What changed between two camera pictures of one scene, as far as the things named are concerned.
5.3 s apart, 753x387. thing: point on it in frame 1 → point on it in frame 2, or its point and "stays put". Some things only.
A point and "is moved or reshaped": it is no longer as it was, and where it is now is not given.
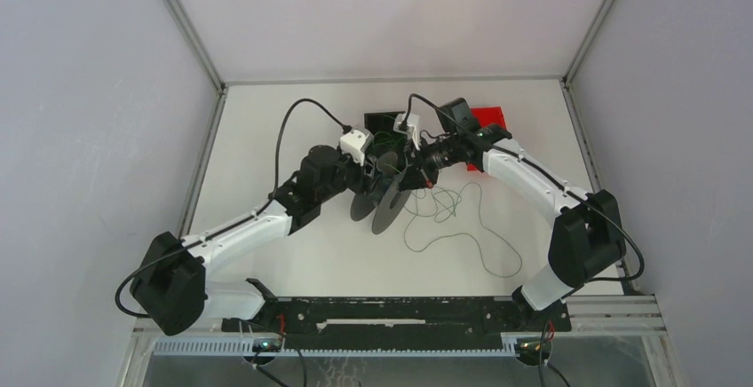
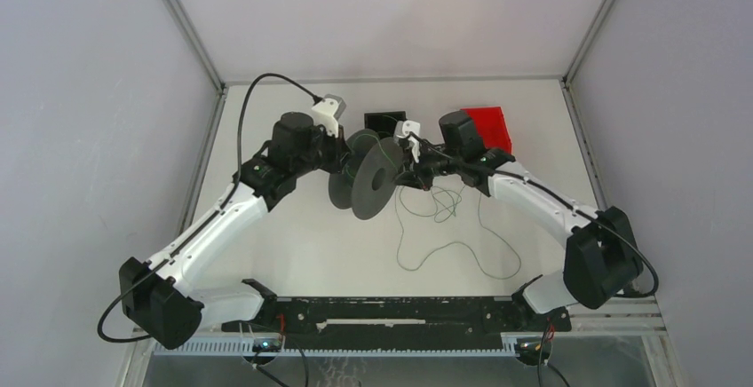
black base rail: x=358 y=323 stays put
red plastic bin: x=486 y=115 stays put
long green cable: x=467 y=234 → x=435 y=207
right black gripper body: x=419 y=161 stays put
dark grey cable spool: x=387 y=197 is moved or reshaped
